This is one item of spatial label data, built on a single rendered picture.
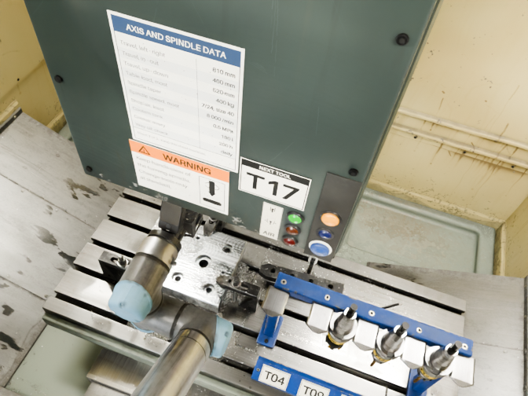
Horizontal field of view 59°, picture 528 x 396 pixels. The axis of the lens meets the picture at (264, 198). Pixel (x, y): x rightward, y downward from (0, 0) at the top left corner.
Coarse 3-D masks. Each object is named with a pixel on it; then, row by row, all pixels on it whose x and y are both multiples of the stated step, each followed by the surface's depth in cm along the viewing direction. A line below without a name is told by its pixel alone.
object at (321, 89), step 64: (64, 0) 52; (128, 0) 49; (192, 0) 46; (256, 0) 44; (320, 0) 42; (384, 0) 40; (64, 64) 60; (256, 64) 49; (320, 64) 47; (384, 64) 44; (128, 128) 65; (256, 128) 57; (320, 128) 53; (384, 128) 50; (320, 192) 62
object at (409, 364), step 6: (408, 336) 106; (408, 342) 106; (414, 342) 106; (420, 342) 106; (426, 342) 106; (408, 348) 105; (414, 348) 105; (420, 348) 105; (426, 348) 105; (402, 354) 104; (408, 354) 104; (414, 354) 104; (420, 354) 104; (402, 360) 103; (408, 360) 103; (414, 360) 103; (420, 360) 103; (408, 366) 103; (414, 366) 103; (420, 366) 103
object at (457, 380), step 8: (456, 360) 104; (464, 360) 104; (472, 360) 104; (456, 368) 103; (464, 368) 103; (472, 368) 103; (456, 376) 102; (464, 376) 102; (472, 376) 102; (456, 384) 101; (464, 384) 101; (472, 384) 101
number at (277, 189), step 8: (264, 184) 64; (272, 184) 63; (280, 184) 63; (288, 184) 62; (264, 192) 65; (272, 192) 65; (280, 192) 64; (288, 192) 64; (296, 192) 63; (288, 200) 65; (296, 200) 64
